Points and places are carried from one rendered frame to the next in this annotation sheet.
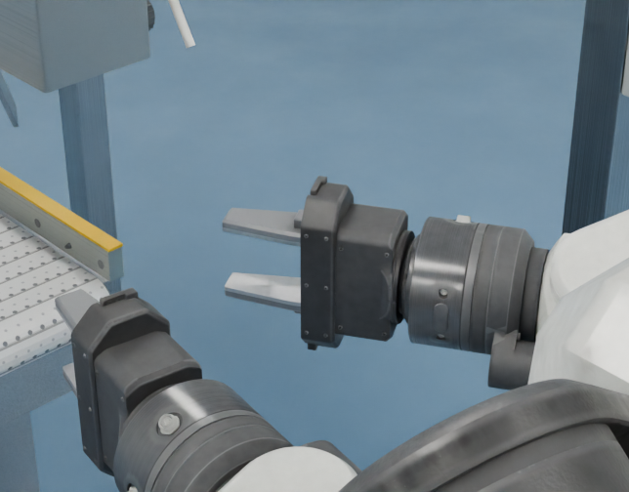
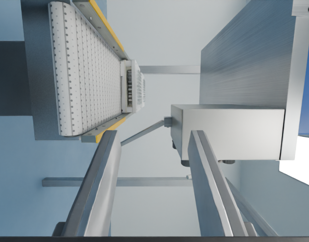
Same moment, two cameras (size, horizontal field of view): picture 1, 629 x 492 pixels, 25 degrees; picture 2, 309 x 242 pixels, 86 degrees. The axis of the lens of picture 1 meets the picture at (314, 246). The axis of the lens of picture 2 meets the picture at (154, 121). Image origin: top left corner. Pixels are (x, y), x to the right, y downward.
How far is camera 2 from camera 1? 0.93 m
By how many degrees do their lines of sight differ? 45
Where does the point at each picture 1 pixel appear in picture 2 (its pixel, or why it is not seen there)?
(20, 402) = (36, 91)
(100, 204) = (69, 183)
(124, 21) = not seen: hidden behind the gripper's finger
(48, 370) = (47, 106)
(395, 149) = not seen: outside the picture
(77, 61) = (191, 125)
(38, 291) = (84, 109)
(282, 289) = (104, 201)
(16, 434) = (20, 109)
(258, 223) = (216, 166)
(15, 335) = (72, 87)
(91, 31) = not seen: hidden behind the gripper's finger
